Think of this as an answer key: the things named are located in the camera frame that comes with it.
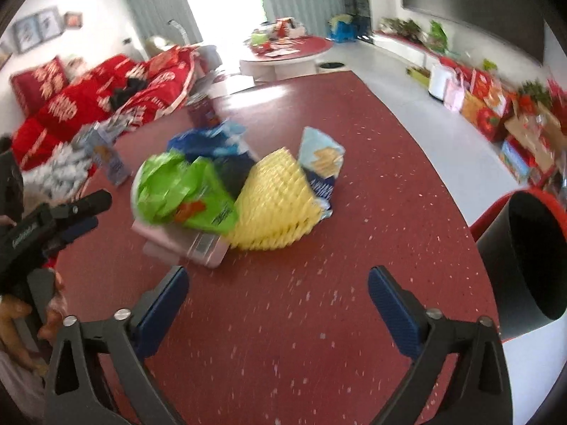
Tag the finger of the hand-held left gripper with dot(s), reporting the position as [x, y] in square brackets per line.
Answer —
[75, 232]
[84, 206]

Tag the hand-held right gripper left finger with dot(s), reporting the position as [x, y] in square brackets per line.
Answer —
[164, 305]

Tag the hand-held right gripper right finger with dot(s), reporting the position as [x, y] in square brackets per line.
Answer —
[394, 310]

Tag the green snack bag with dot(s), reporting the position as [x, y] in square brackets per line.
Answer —
[177, 190]

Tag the black trash bin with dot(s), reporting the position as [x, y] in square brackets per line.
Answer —
[509, 274]

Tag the blue plastic bag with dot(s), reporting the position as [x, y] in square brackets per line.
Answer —
[199, 141]

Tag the yellow foam fruit net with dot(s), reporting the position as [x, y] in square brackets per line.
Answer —
[279, 203]

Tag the light blue cracker packet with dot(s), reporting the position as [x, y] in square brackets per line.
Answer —
[323, 159]

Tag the person's left hand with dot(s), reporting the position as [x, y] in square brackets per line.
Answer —
[11, 318]

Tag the grey white cloth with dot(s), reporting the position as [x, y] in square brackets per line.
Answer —
[57, 172]

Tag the grey blue drink carton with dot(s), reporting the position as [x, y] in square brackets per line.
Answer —
[110, 159]

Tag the pink flat box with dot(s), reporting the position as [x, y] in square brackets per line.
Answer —
[186, 248]

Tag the sofa with red cover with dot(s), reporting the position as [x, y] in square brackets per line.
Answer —
[79, 102]

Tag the black cloth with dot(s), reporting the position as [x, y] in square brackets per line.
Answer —
[128, 93]

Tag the red plastic chair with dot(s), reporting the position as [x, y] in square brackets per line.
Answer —
[485, 221]

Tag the colourful printed box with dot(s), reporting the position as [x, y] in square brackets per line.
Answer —
[514, 161]

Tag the red box with tomato print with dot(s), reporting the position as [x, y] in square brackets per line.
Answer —
[483, 119]

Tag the pink gift bag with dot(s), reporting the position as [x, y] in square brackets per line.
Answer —
[454, 95]

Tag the white round bin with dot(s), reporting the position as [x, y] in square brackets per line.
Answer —
[440, 80]

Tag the green floor tray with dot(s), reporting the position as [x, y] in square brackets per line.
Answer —
[418, 76]

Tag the red box with orange print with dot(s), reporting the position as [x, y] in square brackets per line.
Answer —
[485, 86]

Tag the small black floor bin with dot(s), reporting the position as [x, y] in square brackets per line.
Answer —
[331, 67]

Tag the round red low table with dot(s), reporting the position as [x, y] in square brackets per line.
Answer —
[288, 57]

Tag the leafy green plant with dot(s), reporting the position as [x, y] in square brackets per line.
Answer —
[534, 93]

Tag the white television stand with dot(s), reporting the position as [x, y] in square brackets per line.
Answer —
[407, 46]

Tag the green frog toy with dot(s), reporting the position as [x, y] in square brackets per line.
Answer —
[437, 35]

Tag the potted green plant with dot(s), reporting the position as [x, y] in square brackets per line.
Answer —
[401, 29]

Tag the blue plastic stool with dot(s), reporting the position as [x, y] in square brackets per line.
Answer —
[342, 32]

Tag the large black television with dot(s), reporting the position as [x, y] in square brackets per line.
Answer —
[478, 4]

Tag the framed wall picture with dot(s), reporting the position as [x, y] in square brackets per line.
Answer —
[26, 31]
[49, 22]

